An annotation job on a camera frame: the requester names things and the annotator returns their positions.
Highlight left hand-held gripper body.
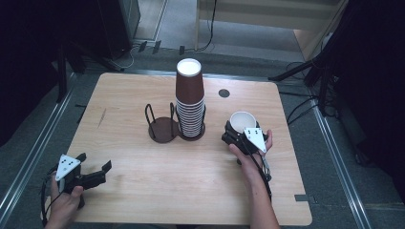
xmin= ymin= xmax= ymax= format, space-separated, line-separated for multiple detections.
xmin=54 ymin=154 xmax=108 ymax=209

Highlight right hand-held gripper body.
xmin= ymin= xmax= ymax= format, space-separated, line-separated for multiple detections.
xmin=222 ymin=127 xmax=267 ymax=156

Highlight stack of brown paper cups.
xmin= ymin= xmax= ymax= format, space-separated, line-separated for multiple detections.
xmin=175 ymin=57 xmax=206 ymax=138

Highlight black wire cup holder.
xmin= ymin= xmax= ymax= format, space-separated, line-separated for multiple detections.
xmin=144 ymin=102 xmax=207 ymax=144

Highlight person's right hand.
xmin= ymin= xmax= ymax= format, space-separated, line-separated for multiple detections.
xmin=228 ymin=129 xmax=274 ymax=182

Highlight person's left hand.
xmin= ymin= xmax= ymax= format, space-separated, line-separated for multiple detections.
xmin=47 ymin=180 xmax=84 ymax=227

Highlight black tape strip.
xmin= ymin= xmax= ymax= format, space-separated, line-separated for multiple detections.
xmin=294 ymin=194 xmax=318 ymax=205

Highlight black tripod stand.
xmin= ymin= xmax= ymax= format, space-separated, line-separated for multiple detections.
xmin=267 ymin=52 xmax=339 ymax=117

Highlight dark curtain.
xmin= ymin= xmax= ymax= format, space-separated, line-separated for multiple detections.
xmin=0 ymin=0 xmax=106 ymax=147
xmin=328 ymin=0 xmax=405 ymax=204

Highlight black cabinet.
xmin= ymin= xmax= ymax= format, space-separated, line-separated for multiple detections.
xmin=95 ymin=0 xmax=141 ymax=60

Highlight metal floor rail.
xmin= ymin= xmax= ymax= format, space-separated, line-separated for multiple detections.
xmin=0 ymin=73 xmax=76 ymax=220
xmin=310 ymin=103 xmax=374 ymax=229

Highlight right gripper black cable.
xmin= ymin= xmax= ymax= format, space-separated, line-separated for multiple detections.
xmin=249 ymin=152 xmax=274 ymax=202

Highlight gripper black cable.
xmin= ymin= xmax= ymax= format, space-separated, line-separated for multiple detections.
xmin=40 ymin=171 xmax=60 ymax=227
xmin=249 ymin=152 xmax=274 ymax=202

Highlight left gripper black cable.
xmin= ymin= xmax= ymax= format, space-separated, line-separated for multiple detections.
xmin=40 ymin=171 xmax=60 ymax=227

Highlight black floor cables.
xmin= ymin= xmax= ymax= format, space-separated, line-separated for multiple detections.
xmin=279 ymin=91 xmax=320 ymax=126

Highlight hanging black cable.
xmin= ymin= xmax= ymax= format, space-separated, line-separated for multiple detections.
xmin=183 ymin=0 xmax=219 ymax=53

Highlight white floor cable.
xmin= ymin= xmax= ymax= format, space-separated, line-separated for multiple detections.
xmin=111 ymin=44 xmax=141 ymax=72

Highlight white furniture frame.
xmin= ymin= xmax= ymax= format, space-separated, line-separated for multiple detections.
xmin=194 ymin=0 xmax=349 ymax=52

